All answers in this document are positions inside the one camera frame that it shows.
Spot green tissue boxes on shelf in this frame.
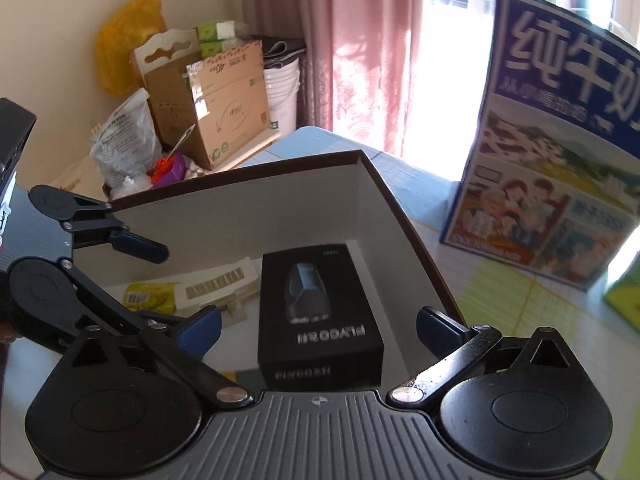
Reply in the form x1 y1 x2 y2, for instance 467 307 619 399
195 20 247 58

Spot yellow snack packet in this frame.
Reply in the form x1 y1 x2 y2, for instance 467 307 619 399
122 283 176 315

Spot cream printed bed sheet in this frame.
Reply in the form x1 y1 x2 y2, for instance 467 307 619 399
50 156 110 202

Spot blue milk carton box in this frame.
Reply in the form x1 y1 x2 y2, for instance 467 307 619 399
440 0 639 289

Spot cream comb package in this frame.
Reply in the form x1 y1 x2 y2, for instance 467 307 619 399
174 258 259 327

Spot purple tray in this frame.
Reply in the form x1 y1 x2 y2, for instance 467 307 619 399
148 152 186 188

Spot brown cardboard storage box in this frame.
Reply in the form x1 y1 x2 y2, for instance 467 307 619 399
98 152 462 388

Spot checked table cloth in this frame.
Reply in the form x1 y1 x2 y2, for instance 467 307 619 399
240 126 640 480

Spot clear printed plastic bag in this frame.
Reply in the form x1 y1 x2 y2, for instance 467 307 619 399
89 88 162 191

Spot black shaver box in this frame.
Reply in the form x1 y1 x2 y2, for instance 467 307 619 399
257 244 384 391

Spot pink curtain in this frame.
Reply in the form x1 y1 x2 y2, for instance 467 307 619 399
242 0 423 156

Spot white bucket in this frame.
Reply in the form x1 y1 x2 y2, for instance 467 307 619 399
264 58 300 138

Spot open brown cardboard carton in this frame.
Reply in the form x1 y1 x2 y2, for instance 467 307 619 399
145 40 271 170

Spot yellow plastic bag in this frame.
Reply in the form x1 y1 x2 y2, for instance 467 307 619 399
93 0 167 99

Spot green tissue pack stack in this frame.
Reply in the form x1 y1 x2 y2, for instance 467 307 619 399
604 258 640 328

